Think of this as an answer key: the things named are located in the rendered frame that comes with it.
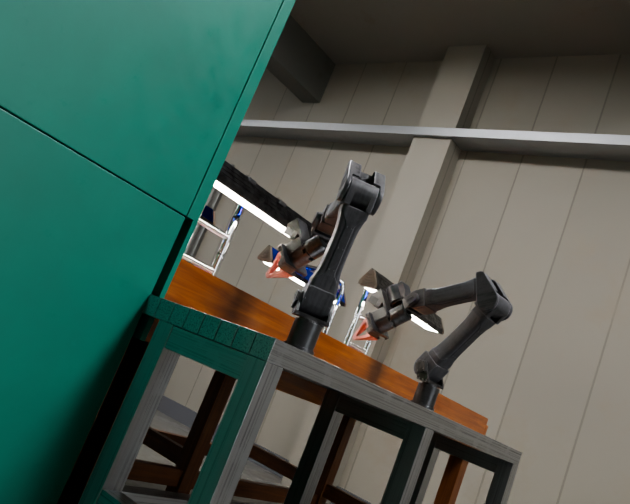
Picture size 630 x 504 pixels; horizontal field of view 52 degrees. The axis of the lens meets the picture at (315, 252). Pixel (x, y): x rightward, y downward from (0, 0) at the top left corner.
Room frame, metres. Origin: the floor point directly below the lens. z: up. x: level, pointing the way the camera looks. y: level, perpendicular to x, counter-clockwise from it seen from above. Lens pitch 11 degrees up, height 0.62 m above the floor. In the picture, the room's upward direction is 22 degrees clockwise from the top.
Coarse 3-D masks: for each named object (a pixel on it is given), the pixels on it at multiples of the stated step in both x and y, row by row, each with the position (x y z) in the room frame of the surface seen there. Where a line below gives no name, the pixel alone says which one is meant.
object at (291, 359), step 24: (144, 312) 1.28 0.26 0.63; (168, 312) 1.24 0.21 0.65; (192, 312) 1.20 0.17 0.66; (216, 336) 1.14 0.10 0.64; (240, 336) 1.10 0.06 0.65; (264, 336) 1.07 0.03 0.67; (264, 360) 1.06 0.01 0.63; (288, 360) 1.09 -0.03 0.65; (312, 360) 1.13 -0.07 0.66; (336, 384) 1.20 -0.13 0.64; (360, 384) 1.26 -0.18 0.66; (384, 408) 1.34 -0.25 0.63; (408, 408) 1.41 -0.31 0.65; (456, 432) 1.60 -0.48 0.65; (504, 456) 1.86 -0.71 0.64
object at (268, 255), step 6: (270, 246) 2.77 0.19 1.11; (264, 252) 2.78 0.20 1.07; (270, 252) 2.76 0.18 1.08; (276, 252) 2.80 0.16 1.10; (258, 258) 2.80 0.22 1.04; (264, 258) 2.77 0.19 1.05; (270, 258) 2.75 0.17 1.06; (306, 270) 2.97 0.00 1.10; (294, 276) 2.89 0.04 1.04; (300, 276) 2.92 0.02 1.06; (306, 276) 2.96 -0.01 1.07; (306, 282) 2.96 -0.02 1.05; (336, 294) 3.15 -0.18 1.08; (342, 300) 3.19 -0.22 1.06; (342, 306) 3.22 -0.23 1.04
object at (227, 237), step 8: (248, 176) 1.85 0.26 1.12; (280, 200) 1.95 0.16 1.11; (240, 208) 2.07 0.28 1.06; (200, 216) 1.96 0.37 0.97; (232, 216) 2.07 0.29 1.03; (240, 216) 2.07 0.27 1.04; (200, 224) 1.98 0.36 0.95; (208, 224) 1.99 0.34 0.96; (232, 224) 2.06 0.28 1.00; (216, 232) 2.03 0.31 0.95; (224, 232) 2.05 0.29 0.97; (232, 232) 2.07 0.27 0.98; (224, 240) 2.07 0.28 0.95; (224, 248) 2.07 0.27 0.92; (184, 256) 1.97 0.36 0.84; (216, 256) 2.07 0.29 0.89; (200, 264) 2.02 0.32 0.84; (216, 264) 2.07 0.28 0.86; (208, 272) 2.06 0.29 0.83; (216, 272) 2.07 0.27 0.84
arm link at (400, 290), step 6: (402, 282) 2.01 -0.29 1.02; (390, 288) 2.02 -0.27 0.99; (396, 288) 2.02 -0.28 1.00; (402, 288) 2.00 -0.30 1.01; (408, 288) 2.02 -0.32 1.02; (390, 294) 2.02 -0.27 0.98; (396, 294) 2.00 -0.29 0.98; (402, 294) 2.00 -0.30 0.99; (408, 294) 2.00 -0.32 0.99; (414, 294) 1.92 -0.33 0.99; (390, 300) 2.01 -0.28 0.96; (396, 300) 2.00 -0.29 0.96; (402, 300) 1.96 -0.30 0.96; (408, 300) 1.93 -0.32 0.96; (414, 300) 1.92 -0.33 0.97; (390, 306) 2.03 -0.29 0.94; (408, 306) 1.94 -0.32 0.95; (414, 312) 1.97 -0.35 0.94
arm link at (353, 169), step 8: (352, 168) 1.40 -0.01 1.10; (360, 168) 1.42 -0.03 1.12; (344, 176) 1.42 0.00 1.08; (360, 176) 1.45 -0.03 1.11; (368, 176) 1.46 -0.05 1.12; (376, 176) 1.42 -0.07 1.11; (384, 176) 1.44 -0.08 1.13; (344, 184) 1.37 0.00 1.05; (376, 184) 1.40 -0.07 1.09; (384, 184) 1.41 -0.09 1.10; (344, 192) 1.37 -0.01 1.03; (336, 200) 1.56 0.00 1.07; (376, 200) 1.38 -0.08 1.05; (328, 208) 1.60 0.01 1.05; (336, 208) 1.54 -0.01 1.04; (376, 208) 1.38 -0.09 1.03; (328, 216) 1.58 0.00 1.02; (336, 216) 1.56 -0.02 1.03; (320, 224) 1.61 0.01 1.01; (328, 224) 1.60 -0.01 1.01; (328, 232) 1.64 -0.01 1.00
